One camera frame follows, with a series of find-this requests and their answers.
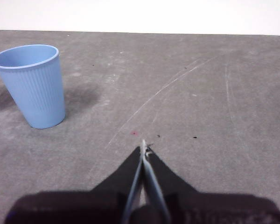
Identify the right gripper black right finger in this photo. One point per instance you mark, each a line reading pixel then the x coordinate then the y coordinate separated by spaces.
pixel 212 210

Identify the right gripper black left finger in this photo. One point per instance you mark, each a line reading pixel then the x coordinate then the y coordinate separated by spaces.
pixel 84 207

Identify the blue ribbed plastic cup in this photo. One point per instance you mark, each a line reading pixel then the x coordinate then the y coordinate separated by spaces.
pixel 37 93

